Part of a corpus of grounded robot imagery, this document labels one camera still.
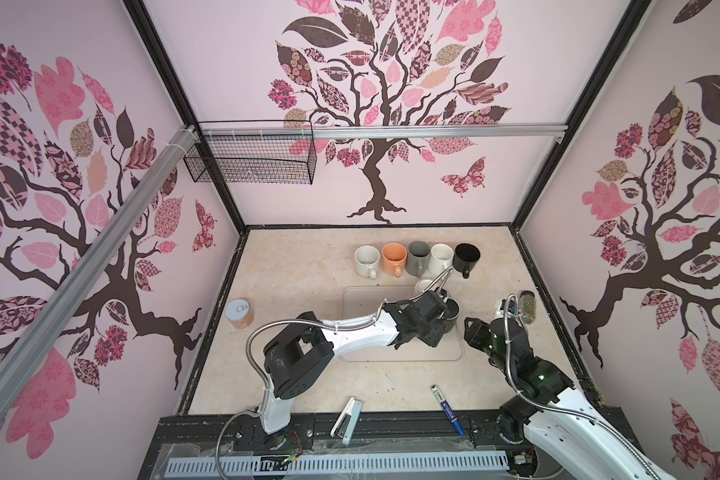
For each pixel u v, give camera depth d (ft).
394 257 3.48
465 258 3.30
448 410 2.49
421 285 3.22
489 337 2.03
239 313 2.95
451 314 2.79
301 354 1.67
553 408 1.67
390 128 3.11
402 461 2.54
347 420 2.42
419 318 2.12
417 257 3.21
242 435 2.38
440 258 3.39
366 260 3.38
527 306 3.05
